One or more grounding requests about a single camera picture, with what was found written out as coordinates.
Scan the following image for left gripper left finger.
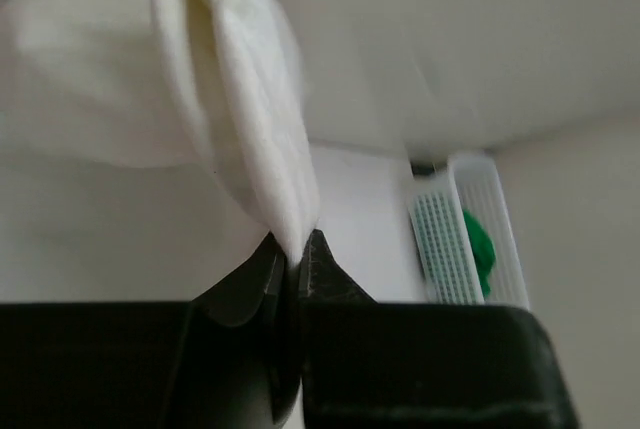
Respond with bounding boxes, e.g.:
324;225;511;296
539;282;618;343
193;234;287;327

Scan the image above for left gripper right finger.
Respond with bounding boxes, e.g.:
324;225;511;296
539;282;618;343
298;229;375;304

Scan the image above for green t shirt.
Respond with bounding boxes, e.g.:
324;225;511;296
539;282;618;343
462;208;497;302

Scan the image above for white t shirt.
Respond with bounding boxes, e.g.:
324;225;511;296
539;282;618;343
1;0;319;263

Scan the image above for white plastic basket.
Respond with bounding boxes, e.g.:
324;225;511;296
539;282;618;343
407;153;530;310

